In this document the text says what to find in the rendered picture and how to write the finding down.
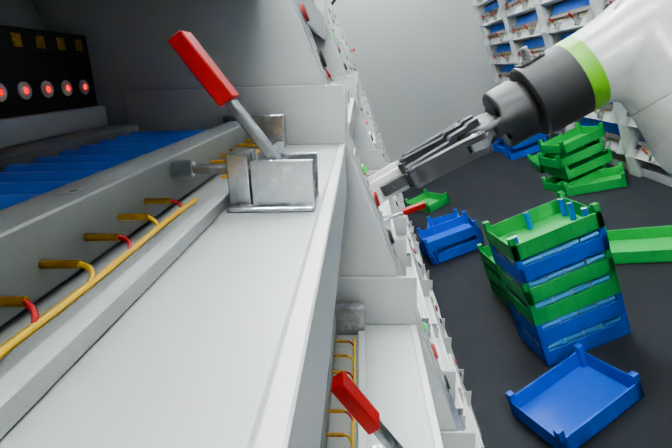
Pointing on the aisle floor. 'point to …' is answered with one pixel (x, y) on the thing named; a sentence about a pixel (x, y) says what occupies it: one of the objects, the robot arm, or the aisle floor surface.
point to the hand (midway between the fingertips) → (380, 186)
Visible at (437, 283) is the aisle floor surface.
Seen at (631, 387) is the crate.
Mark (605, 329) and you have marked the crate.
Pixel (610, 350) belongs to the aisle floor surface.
